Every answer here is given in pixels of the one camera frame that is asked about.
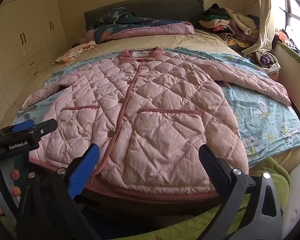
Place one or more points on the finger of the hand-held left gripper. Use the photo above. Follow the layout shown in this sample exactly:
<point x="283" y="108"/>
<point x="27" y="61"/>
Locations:
<point x="46" y="126"/>
<point x="22" y="126"/>

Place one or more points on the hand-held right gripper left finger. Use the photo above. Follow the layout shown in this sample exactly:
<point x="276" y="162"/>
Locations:
<point x="86" y="167"/>

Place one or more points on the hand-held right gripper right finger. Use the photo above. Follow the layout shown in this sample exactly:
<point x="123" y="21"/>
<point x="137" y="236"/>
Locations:
<point x="211" y="167"/>

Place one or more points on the pink quilted jacket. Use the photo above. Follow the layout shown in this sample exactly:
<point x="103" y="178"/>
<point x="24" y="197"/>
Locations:
<point x="152" y="105"/>

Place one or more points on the bag of clothes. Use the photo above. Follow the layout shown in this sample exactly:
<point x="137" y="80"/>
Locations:
<point x="267" y="60"/>

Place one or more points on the pile of mixed clothes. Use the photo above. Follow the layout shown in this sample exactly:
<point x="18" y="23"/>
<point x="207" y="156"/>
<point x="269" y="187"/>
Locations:
<point x="227" y="25"/>

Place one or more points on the person's left hand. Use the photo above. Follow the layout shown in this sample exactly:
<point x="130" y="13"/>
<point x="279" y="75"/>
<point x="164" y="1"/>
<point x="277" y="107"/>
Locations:
<point x="15" y="191"/>

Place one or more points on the lime green cloth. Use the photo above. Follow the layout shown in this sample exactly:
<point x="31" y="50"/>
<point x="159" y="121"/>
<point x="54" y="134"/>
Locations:
<point x="277" y="177"/>

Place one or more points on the light blue cartoon printed blanket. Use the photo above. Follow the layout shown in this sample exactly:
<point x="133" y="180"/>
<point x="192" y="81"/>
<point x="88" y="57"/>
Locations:
<point x="262" y="110"/>

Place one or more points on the peach floral cloth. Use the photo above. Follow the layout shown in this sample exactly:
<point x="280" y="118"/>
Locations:
<point x="75" y="51"/>

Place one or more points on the cream wardrobe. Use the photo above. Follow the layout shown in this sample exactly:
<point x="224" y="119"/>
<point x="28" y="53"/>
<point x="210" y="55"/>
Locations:
<point x="27" y="30"/>

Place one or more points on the pink pillow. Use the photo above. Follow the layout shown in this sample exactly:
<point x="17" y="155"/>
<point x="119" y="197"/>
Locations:
<point x="86" y="36"/>

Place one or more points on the dark floral quilt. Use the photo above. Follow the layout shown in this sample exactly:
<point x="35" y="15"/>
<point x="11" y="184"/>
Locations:
<point x="120" y="27"/>

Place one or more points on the bed with beige sheet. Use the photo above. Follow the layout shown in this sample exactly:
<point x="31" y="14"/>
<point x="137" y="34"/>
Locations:
<point x="190" y="42"/>

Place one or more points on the dark red patterned cloth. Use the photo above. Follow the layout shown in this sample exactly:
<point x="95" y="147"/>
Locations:
<point x="287" y="40"/>

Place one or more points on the cream curtain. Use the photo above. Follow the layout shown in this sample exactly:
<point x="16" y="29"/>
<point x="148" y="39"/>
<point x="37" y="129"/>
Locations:
<point x="263" y="17"/>

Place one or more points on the dark green headboard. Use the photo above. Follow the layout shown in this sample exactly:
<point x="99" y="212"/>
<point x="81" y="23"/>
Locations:
<point x="165" y="7"/>

